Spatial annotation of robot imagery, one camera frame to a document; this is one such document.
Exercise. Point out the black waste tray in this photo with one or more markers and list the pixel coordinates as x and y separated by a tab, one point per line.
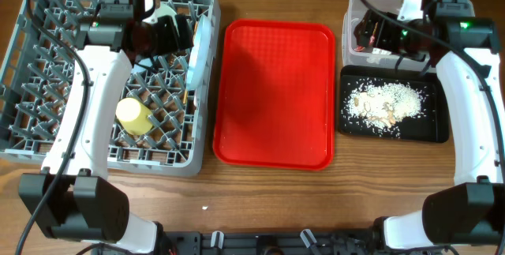
431	123

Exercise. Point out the red plastic tray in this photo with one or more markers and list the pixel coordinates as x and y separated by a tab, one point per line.
276	104

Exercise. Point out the clear plastic waste bin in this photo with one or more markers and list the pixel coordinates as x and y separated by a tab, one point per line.
356	11

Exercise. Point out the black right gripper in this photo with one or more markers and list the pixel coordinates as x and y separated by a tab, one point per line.
367	24

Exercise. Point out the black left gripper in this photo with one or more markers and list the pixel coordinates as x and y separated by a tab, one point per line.
167	28

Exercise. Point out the grey dishwasher rack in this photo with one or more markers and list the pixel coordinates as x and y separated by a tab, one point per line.
35	82

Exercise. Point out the rice and food scraps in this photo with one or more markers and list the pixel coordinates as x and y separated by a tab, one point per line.
381	109

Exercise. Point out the light blue small bowl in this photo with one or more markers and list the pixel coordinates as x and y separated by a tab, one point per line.
145	65

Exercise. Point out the green bowl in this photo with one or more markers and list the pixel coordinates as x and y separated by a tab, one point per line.
167	10

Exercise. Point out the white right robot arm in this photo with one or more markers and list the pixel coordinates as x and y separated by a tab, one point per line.
464	51

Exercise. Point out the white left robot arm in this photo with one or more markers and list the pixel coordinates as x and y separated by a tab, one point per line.
71	198

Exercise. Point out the red snack wrapper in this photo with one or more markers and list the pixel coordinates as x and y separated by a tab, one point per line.
360	48

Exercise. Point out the yellow plastic cup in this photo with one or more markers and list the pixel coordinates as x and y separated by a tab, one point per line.
133	115

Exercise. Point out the wooden chopstick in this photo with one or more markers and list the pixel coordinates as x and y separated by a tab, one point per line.
185	97

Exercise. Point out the large light blue plate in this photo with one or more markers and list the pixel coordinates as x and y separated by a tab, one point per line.
199	53

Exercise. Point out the white napkin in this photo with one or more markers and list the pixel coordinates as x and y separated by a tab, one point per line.
378	55

